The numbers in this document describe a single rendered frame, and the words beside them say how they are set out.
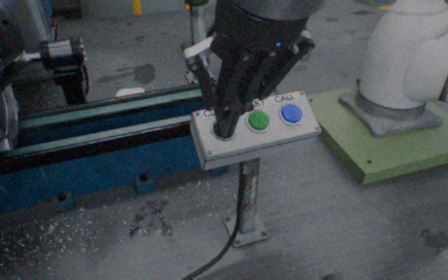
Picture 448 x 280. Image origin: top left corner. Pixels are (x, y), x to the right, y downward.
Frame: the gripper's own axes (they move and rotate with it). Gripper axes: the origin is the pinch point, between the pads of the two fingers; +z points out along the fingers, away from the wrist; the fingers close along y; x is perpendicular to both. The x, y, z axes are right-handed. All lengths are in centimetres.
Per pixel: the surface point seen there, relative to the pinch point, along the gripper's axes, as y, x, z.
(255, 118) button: -4.4, -0.2, 3.3
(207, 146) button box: 2.8, 2.0, 4.1
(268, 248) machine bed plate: -7.4, 14.6, 26.4
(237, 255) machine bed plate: -1.7, 14.2, 26.6
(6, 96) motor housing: 33, -26, 27
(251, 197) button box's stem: -5.2, 6.6, 19.3
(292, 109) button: -10.0, -0.4, 3.3
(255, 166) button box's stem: -5.4, 3.5, 12.8
